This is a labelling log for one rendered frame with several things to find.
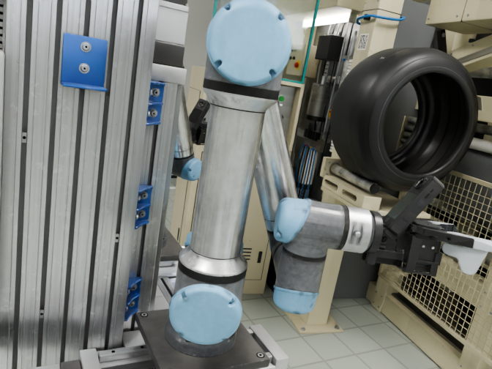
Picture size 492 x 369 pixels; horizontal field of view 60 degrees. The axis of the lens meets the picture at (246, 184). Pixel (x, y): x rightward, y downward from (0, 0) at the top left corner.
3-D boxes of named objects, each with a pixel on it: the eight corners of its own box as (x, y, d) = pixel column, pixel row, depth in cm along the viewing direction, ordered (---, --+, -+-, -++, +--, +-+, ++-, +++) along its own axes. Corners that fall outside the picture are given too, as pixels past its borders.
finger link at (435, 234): (474, 247, 69) (417, 233, 73) (476, 236, 68) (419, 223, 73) (471, 251, 65) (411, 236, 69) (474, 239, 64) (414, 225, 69)
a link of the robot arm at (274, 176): (208, 25, 80) (263, 260, 92) (204, 17, 70) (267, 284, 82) (269, 11, 80) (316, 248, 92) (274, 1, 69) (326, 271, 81)
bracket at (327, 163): (319, 175, 212) (323, 156, 209) (386, 181, 225) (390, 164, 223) (322, 177, 209) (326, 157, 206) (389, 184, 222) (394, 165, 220)
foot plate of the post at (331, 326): (280, 307, 251) (281, 303, 251) (321, 306, 260) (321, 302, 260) (299, 334, 227) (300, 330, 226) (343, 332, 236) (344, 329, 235)
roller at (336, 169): (329, 172, 210) (331, 163, 209) (337, 173, 211) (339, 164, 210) (369, 193, 178) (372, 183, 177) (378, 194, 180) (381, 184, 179)
